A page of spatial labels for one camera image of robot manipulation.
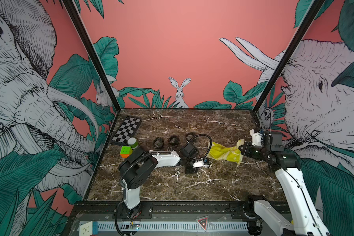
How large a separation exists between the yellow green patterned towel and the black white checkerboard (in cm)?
56

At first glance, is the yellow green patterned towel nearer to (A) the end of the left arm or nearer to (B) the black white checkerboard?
(A) the end of the left arm

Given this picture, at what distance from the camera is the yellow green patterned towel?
2.50 feet

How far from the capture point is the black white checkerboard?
3.25ft
